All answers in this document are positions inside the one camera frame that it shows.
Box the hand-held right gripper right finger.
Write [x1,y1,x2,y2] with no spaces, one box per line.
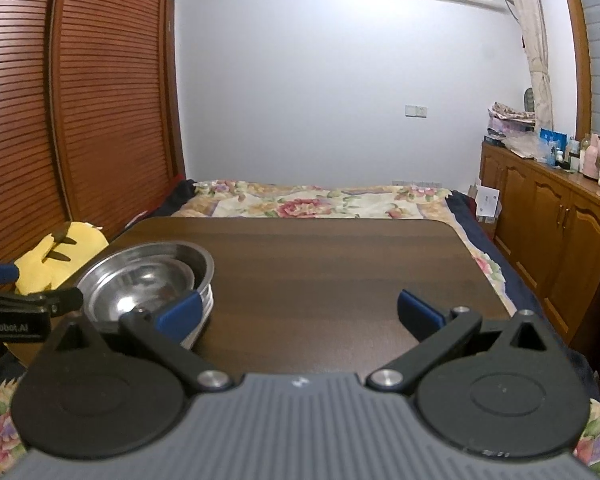
[365,289,579,394]

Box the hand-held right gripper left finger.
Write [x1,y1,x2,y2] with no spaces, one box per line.
[29,289,235,394]

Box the large steel bowl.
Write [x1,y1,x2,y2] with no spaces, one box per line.
[76,241,216,335]

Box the yellow plush toy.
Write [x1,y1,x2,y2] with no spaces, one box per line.
[13,220,111,296]

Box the navy blanket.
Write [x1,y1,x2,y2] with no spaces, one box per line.
[444,189,600,401]

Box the dark cloth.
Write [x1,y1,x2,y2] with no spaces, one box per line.
[154,177,199,219]

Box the white paper box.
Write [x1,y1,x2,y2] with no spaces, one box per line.
[472,184,501,224]

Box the floral blanket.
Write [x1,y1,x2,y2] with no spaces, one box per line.
[0,179,600,480]

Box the louvered wooden wardrobe door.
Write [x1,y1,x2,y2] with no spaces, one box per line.
[49,0,181,241]
[0,0,71,266]

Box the wooden cabinet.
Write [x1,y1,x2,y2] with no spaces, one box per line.
[479,139,600,347]

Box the clear plastic bag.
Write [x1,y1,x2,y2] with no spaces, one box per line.
[507,132,544,161]

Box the blue box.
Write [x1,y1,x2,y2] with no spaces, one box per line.
[538,128,567,164]

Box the wooden wardrobe side panel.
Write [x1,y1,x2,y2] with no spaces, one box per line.
[164,0,188,183]

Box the pink bottle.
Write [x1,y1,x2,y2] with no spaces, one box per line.
[582,133,600,179]

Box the cream curtain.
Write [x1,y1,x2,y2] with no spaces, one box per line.
[499,0,554,137]

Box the wooden window frame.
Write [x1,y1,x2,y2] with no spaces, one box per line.
[557,0,594,142]

